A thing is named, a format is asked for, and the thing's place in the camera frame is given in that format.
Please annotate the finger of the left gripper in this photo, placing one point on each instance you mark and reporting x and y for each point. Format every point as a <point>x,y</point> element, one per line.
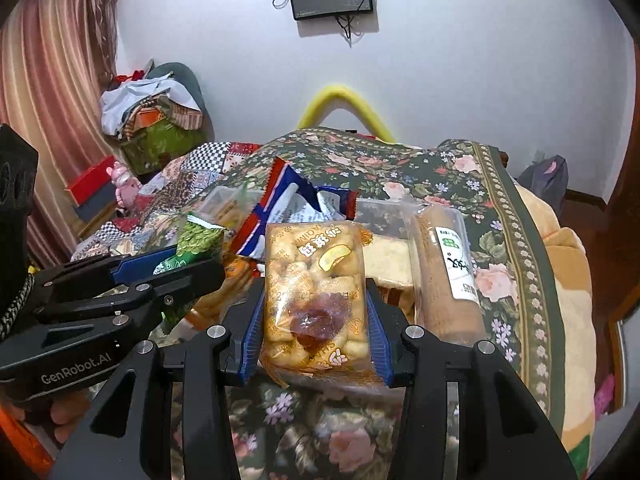
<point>89,277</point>
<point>147,298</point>

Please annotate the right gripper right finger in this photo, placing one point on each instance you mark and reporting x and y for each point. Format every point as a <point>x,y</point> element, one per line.
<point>504,434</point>

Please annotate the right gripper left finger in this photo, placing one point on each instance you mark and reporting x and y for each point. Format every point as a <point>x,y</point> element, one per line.
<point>126,432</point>

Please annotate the green pea snack bag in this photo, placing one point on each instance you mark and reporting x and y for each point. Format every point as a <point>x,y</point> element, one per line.
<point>199,240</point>

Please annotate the brown roll cake pack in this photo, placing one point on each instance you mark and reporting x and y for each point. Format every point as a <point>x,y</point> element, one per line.
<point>447,303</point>

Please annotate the clear plastic storage bin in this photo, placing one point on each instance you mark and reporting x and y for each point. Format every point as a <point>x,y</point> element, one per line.
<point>229,207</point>

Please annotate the yellow puff snack bag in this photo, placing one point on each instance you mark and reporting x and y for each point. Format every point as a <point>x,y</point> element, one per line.
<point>315,308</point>

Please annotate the blue white cracker bag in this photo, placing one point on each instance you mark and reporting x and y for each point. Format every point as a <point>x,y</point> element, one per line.
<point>290,198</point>

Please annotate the grey box under red box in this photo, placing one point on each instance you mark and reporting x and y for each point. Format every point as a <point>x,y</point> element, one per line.
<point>96,203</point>

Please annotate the patchwork quilt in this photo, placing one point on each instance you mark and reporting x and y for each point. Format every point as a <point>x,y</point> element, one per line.
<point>150,223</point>

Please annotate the pink plush toy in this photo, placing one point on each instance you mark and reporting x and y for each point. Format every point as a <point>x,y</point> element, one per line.
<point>126,184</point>

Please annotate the floral green bedspread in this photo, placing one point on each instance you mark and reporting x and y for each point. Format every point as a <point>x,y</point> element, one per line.
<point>319,431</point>

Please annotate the pile of clothes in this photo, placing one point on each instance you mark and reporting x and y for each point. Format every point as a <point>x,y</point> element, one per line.
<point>153,121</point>

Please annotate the beige blanket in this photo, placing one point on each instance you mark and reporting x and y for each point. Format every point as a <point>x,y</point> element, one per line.
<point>572,276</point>

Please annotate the green armchair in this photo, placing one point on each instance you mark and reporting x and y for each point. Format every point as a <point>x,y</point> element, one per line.
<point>186,77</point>

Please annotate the striped pink curtain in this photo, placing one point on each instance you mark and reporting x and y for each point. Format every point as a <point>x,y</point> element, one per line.
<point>57,58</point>

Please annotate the yellow foam tube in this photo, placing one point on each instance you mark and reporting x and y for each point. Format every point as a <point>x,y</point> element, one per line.
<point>335,97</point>

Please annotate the wooden door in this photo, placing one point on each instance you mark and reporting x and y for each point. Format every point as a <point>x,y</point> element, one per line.
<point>623,213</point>

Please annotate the grey backpack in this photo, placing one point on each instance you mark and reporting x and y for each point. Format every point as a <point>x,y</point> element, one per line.
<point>548,180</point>

